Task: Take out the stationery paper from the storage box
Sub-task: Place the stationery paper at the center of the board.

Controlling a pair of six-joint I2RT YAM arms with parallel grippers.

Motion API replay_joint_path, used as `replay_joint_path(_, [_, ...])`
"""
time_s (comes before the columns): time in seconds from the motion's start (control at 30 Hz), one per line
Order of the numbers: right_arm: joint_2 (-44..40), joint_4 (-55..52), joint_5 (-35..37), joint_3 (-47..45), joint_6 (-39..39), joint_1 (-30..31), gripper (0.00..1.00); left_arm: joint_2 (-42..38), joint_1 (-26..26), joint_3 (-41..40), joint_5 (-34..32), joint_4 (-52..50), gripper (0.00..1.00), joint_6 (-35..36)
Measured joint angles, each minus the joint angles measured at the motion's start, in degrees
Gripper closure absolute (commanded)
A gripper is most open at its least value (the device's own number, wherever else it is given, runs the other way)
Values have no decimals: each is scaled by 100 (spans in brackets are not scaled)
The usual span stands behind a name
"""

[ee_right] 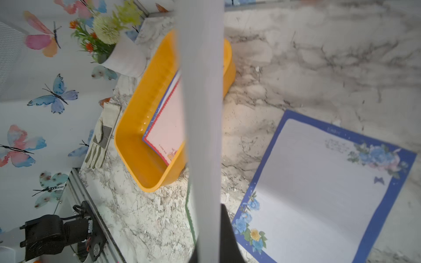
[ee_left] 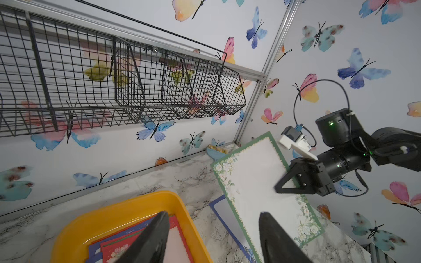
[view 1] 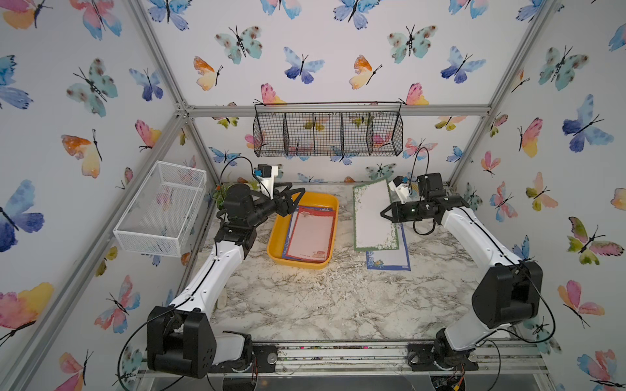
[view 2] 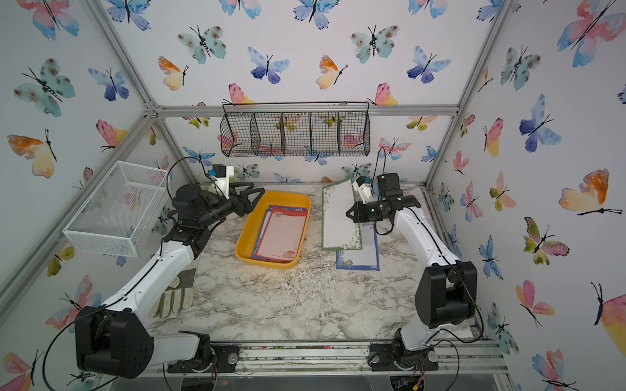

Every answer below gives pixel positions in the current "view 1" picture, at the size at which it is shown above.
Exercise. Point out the blue floral stationery paper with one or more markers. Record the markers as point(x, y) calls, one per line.
point(390, 260)

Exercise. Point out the red tulip stationery paper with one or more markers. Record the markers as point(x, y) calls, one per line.
point(309, 240)

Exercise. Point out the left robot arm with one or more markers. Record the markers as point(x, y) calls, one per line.
point(180, 339)

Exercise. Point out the white mesh wall basket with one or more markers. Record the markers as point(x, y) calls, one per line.
point(159, 218)

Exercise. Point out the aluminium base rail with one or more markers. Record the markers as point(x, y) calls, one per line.
point(494, 358)

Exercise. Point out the potted artificial flowers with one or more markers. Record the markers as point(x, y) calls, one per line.
point(220, 194)

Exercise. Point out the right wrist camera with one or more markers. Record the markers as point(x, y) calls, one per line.
point(425, 187)

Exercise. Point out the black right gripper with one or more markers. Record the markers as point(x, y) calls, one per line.
point(397, 217)

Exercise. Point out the green floral stationery paper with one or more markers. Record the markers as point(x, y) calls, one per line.
point(372, 231)

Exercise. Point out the black wire wall basket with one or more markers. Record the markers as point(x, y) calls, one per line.
point(328, 129)

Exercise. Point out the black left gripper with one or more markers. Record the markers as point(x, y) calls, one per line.
point(284, 208)

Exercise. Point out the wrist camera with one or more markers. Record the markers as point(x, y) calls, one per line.
point(425, 187)
point(265, 176)

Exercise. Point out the yellow plastic storage box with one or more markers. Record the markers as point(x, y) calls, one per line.
point(312, 200)

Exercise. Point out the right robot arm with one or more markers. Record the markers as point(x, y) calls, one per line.
point(508, 293)

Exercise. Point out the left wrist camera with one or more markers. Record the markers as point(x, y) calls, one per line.
point(265, 176)

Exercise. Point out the blue stationery paper lower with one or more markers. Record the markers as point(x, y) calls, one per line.
point(293, 219)

